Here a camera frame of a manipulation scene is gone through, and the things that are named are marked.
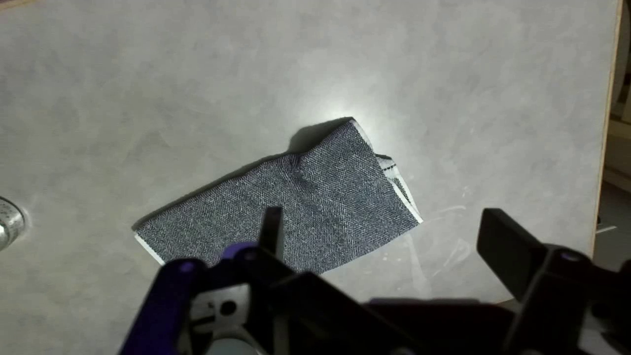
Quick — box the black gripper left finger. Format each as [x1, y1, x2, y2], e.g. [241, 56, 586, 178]
[259, 208, 285, 259]

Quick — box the grey towel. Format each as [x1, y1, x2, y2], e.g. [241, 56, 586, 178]
[135, 119, 423, 273]

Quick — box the glass jar with yellow lid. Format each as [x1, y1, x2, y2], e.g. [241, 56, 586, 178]
[0, 198, 28, 251]

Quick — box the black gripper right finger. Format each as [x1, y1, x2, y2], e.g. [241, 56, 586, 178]
[478, 208, 549, 302]

